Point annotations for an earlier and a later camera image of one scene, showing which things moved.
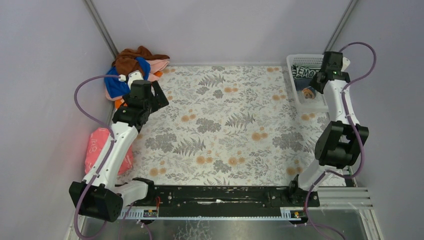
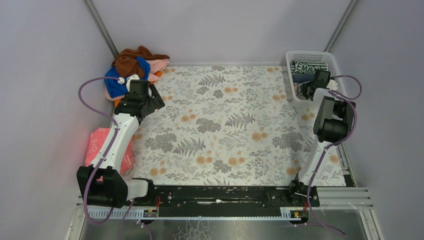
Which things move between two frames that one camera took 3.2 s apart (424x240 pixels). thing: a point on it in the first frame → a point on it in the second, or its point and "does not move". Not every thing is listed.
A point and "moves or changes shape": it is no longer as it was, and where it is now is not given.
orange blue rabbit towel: (309, 92) moves or changes shape
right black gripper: (319, 85) → (307, 89)
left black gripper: (154, 100) does not move
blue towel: (115, 87) does not move
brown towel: (126, 61) does not move
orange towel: (119, 103) does not move
